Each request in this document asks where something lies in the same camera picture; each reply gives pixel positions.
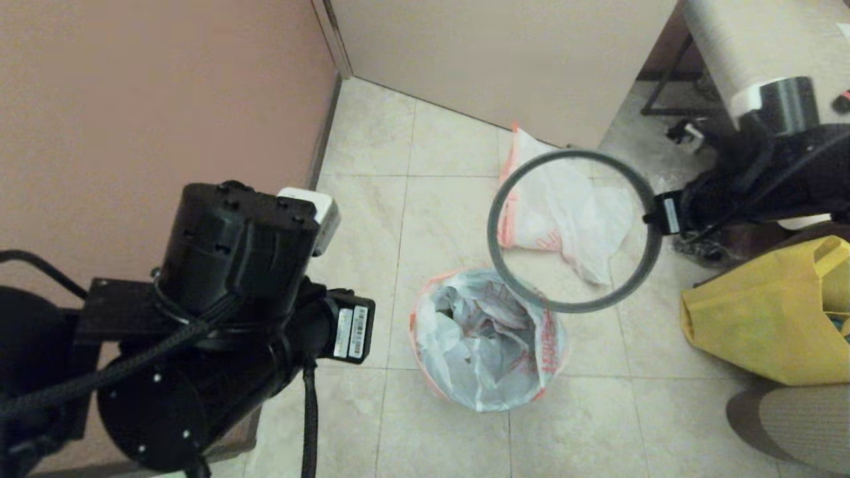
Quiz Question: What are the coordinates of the white drawstring trash bag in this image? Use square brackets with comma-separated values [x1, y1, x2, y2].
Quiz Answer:
[497, 123, 635, 286]
[410, 268, 570, 412]

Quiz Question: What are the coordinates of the grey bin rim ring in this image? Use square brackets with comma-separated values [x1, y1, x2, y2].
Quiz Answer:
[487, 149, 663, 314]

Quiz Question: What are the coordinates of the yellow fabric tote bag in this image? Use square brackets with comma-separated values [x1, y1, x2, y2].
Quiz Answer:
[679, 236, 850, 387]

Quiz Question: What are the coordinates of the dark brown curved furniture base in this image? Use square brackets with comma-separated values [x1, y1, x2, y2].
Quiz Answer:
[694, 222, 850, 287]

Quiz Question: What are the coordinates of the beige wood-grain table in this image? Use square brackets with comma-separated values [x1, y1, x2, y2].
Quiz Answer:
[683, 0, 850, 230]

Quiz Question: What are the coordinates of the beige door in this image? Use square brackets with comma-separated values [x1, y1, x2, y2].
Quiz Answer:
[329, 0, 678, 150]

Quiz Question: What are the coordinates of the grey ribbed round seat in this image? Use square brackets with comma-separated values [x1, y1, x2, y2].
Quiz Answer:
[725, 385, 850, 475]

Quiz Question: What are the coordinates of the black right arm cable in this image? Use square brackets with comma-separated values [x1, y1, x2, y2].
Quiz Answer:
[666, 118, 850, 243]

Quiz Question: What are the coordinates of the dark metal table leg frame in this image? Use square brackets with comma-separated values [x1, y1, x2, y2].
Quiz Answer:
[641, 33, 724, 117]

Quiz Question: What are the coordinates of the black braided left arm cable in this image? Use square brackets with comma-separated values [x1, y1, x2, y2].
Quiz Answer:
[0, 292, 319, 478]

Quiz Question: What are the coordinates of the grey door frame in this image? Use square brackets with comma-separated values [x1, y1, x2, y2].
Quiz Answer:
[311, 0, 353, 80]

